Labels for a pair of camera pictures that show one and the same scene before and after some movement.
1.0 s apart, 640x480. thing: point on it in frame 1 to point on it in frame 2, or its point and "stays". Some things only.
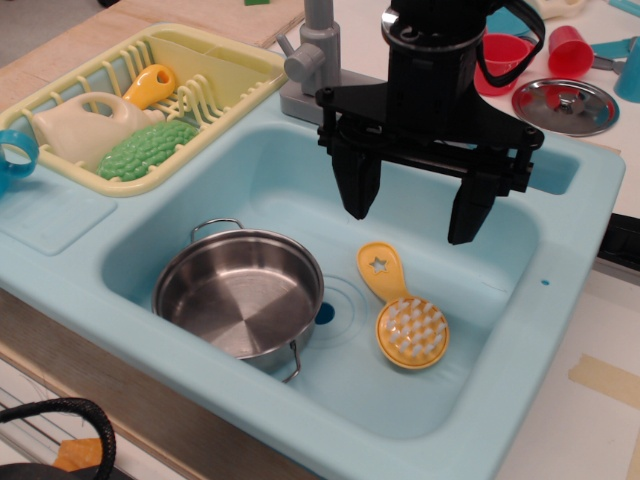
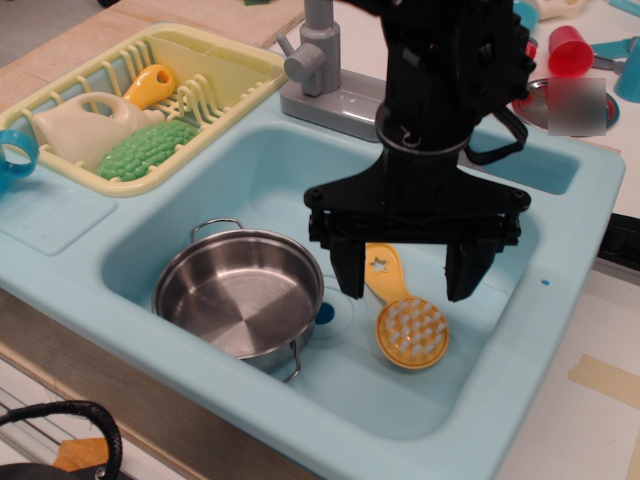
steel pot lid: x=566 y=107 stays
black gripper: x=431 y=115 to x=411 y=199
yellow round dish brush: x=412 y=332 stays
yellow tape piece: x=78 y=454 stays
